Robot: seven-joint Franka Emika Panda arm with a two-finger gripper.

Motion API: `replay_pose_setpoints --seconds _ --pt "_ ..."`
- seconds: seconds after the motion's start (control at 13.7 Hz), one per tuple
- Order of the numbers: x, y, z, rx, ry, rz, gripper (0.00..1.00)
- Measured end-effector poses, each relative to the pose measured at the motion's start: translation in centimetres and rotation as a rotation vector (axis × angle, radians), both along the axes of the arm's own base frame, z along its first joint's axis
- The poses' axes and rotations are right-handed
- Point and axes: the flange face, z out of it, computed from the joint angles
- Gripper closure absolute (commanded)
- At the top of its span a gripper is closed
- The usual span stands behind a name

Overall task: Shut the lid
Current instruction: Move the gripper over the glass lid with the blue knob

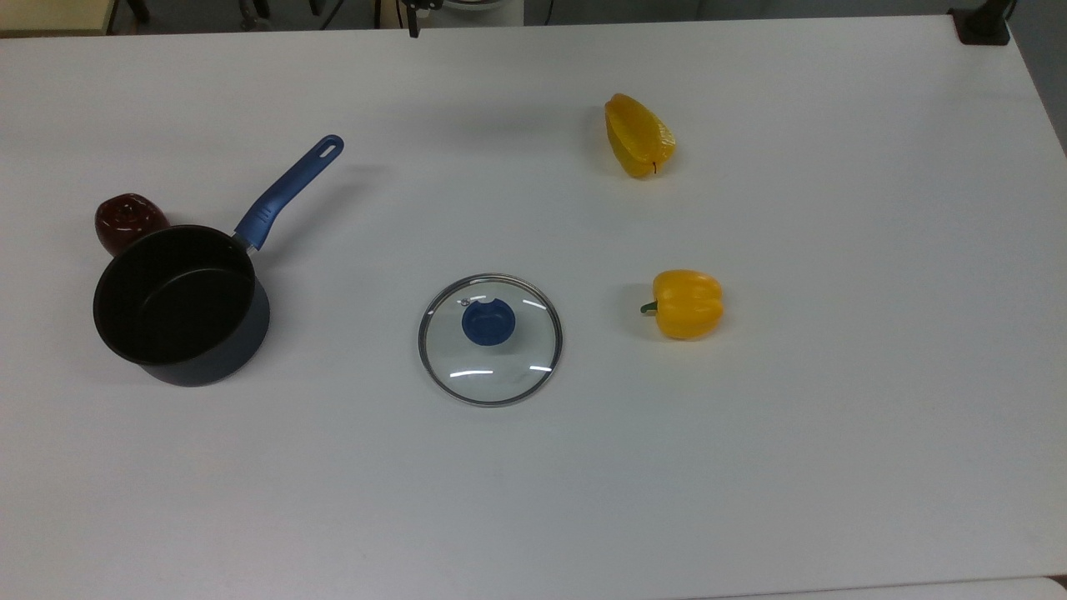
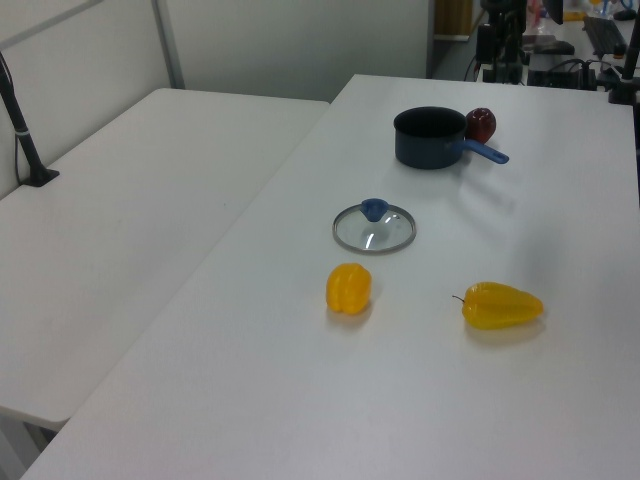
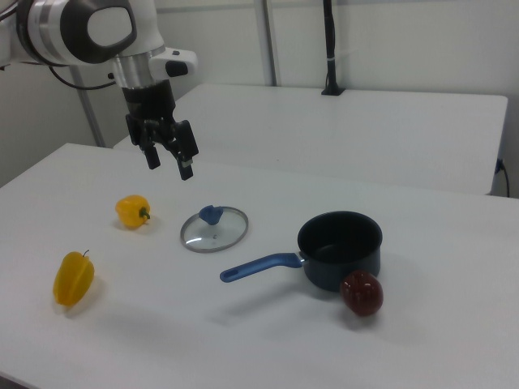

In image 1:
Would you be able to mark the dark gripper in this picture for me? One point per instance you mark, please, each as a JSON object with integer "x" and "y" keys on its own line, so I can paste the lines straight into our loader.
{"x": 421, "y": 4}

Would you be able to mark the glass lid with blue knob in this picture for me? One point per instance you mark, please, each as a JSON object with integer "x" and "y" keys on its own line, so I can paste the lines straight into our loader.
{"x": 492, "y": 367}

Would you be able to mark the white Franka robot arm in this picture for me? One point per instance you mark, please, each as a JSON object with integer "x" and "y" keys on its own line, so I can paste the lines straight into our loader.
{"x": 483, "y": 5}

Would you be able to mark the yellow star fruit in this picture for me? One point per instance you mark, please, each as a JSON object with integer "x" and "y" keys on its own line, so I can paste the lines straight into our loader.
{"x": 637, "y": 137}

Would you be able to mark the dark red apple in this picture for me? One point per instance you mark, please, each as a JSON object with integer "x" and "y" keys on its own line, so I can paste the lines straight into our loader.
{"x": 125, "y": 218}

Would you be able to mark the beige board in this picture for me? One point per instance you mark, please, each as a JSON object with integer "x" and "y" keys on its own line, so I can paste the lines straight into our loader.
{"x": 50, "y": 15}

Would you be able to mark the yellow bell pepper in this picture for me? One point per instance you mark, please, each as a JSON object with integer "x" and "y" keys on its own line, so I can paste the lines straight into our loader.
{"x": 688, "y": 305}

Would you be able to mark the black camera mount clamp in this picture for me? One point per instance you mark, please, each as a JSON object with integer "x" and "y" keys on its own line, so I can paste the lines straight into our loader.
{"x": 982, "y": 25}

